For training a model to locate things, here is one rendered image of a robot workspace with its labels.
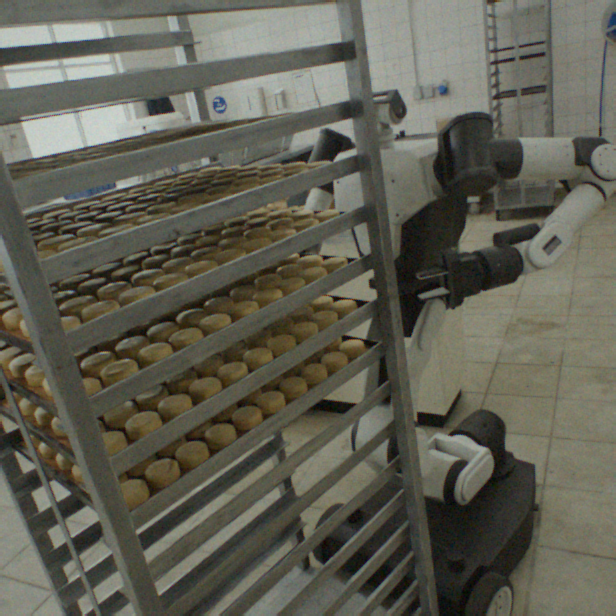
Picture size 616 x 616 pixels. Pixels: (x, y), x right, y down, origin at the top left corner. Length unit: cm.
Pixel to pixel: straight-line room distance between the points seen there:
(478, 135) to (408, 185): 18
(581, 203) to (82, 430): 109
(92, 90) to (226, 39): 645
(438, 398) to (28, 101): 209
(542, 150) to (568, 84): 477
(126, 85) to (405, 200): 75
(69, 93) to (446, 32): 567
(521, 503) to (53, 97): 170
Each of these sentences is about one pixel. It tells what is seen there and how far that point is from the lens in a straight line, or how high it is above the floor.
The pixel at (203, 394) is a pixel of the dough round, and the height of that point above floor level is 106.
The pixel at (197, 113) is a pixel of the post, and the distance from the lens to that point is 138.
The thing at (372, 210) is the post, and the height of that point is 124.
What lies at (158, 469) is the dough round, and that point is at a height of 97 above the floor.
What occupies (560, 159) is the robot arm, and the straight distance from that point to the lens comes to 142.
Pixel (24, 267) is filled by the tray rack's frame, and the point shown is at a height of 134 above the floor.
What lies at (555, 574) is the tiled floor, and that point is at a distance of 206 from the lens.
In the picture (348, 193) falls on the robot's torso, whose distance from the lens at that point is 147.
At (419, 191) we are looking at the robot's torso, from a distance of 138.
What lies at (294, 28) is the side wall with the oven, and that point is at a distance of 682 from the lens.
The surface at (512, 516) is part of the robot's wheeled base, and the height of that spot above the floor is 17.
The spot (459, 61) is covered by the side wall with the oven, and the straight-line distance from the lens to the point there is 627.
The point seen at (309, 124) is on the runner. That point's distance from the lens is 99.
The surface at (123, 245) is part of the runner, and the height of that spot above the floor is 132.
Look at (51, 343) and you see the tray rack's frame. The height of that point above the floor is 125.
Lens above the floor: 147
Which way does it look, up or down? 21 degrees down
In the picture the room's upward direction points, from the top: 11 degrees counter-clockwise
